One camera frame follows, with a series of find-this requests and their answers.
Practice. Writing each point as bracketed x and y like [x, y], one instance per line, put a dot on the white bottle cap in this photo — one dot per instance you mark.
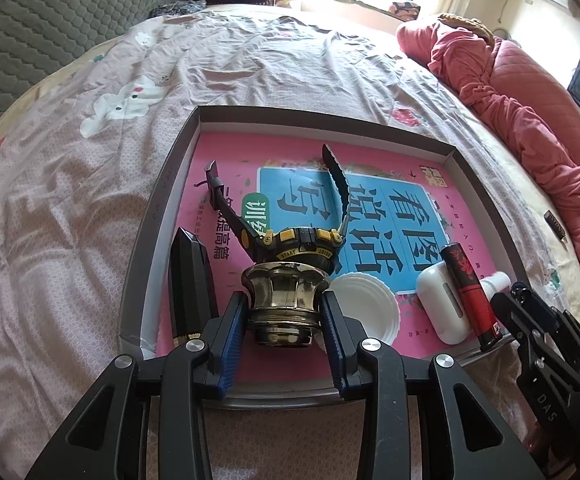
[365, 305]

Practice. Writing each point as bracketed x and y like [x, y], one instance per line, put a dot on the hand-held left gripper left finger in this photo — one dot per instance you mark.
[230, 350]

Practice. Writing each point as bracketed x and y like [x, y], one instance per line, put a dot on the brown knitted cushion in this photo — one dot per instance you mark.
[470, 22]

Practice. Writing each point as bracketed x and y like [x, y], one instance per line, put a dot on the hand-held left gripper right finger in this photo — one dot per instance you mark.
[337, 350]

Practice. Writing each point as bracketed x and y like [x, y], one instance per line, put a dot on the black and gold lipstick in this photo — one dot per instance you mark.
[189, 280]

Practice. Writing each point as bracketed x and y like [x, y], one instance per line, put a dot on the small black case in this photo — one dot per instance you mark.
[556, 224]

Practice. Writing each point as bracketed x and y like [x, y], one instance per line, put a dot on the red and black lipstick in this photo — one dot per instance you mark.
[475, 300]

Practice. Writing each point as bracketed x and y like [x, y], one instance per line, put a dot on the white earbuds case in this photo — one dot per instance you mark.
[440, 305]

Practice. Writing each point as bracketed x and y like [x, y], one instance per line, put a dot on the yellow and black wristwatch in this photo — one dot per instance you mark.
[300, 245]

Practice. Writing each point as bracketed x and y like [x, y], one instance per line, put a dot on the grey quilted headboard cover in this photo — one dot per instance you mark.
[44, 25]

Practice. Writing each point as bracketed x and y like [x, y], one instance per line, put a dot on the brass metal knob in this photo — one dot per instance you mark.
[285, 295]

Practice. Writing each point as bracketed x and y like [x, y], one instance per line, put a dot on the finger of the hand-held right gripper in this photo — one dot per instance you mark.
[512, 317]
[522, 292]

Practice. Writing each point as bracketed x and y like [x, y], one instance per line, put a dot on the small white bottle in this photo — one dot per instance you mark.
[497, 284]

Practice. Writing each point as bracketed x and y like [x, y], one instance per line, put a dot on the small patterned box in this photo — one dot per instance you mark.
[406, 11]

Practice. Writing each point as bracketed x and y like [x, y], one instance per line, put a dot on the dark floral cloth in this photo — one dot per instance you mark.
[179, 8]

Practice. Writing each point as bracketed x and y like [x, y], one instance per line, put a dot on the pink floral bed sheet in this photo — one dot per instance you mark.
[69, 185]

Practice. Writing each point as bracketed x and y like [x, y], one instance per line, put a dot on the grey cardboard box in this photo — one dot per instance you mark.
[162, 200]

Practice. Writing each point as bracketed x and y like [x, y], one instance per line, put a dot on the pink quilt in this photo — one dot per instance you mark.
[520, 100]

